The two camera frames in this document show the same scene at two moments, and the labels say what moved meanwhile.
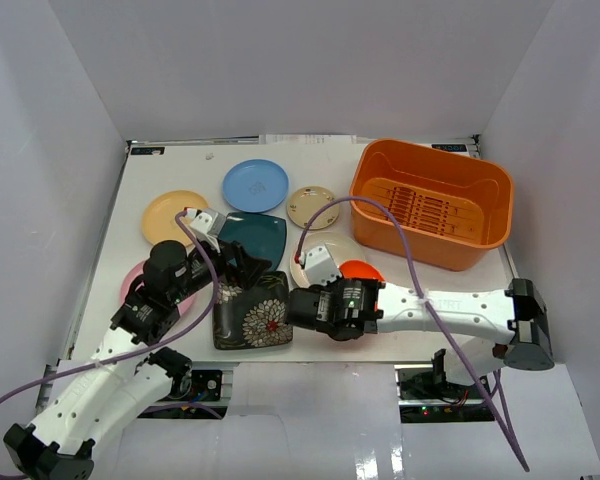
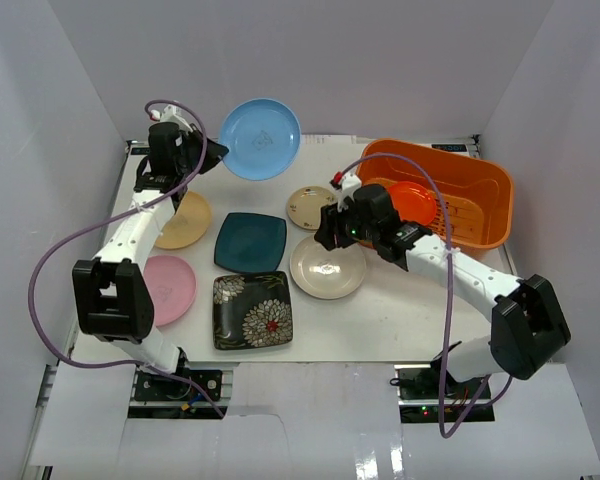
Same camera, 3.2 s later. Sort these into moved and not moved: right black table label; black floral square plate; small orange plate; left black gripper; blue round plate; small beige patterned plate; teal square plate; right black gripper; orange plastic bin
Moved: right black gripper; blue round plate; small orange plate; left black gripper
Not moved: small beige patterned plate; orange plastic bin; black floral square plate; teal square plate; right black table label
